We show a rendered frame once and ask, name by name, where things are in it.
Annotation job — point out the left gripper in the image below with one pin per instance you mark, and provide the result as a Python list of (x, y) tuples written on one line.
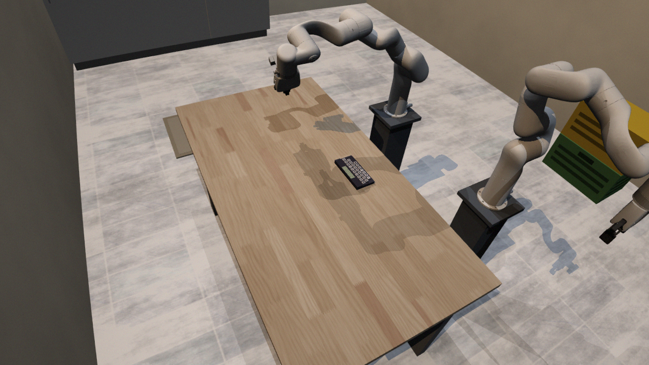
[(630, 215)]

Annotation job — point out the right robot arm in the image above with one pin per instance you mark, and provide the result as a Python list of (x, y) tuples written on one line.
[(409, 64)]

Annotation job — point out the dark grey keyboard case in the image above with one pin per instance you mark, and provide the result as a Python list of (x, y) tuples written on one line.
[(354, 172)]

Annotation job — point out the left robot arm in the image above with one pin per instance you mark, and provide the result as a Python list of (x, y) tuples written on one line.
[(535, 127)]

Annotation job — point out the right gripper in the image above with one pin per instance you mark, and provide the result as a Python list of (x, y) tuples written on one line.
[(282, 85)]

